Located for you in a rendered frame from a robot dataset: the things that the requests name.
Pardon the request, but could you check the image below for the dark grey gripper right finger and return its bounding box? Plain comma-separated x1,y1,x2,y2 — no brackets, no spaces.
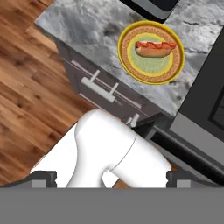
166,170,223,189

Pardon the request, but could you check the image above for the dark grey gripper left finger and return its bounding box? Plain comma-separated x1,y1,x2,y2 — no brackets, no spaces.
0,171,58,189

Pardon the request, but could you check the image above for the black and grey stove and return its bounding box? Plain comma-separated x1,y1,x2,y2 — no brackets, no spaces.
132,31,224,187

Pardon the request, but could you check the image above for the hot dog in bun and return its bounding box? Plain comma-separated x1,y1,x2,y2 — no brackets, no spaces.
134,40,178,59

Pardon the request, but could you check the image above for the yellow-rimmed brown plate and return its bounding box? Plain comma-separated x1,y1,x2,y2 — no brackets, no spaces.
117,20,186,86

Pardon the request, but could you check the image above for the dark grey drawer front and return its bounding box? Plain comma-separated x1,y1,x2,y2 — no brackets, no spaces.
56,39,165,123

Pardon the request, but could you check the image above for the black grey-rimmed appliance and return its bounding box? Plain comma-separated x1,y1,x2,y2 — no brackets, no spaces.
118,0,181,25

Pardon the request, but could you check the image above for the black oven door handle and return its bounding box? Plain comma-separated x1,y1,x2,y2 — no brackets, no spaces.
150,127,224,186

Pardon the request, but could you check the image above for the silver cupboard handle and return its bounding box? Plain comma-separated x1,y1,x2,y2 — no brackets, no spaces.
125,113,141,129

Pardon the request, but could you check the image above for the silver bar drawer handle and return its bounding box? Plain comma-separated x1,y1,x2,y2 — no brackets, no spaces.
80,69,120,104

